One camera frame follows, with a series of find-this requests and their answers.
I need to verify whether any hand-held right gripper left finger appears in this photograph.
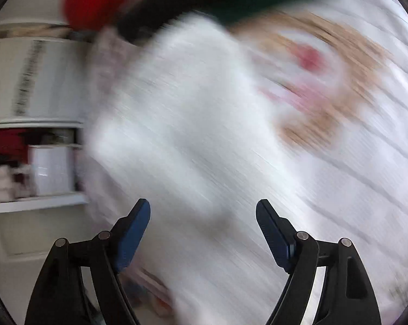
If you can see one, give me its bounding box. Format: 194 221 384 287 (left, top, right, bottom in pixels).
24 199 151 325

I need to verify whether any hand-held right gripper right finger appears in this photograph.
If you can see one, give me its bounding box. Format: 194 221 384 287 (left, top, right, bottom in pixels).
255 199 383 325

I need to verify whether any white tweed jacket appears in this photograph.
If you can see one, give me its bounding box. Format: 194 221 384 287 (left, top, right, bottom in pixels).
84 15 283 325

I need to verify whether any floral bed blanket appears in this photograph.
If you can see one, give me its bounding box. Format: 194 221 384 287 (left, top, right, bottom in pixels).
229 0 408 325

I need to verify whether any white wardrobe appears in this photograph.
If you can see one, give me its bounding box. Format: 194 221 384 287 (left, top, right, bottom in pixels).
0 20 93 325

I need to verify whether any black folded jacket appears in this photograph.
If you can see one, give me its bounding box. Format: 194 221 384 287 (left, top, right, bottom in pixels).
116 0 232 43

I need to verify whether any red quilt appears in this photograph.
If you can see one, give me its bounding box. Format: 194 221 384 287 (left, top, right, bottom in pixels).
63 0 148 32

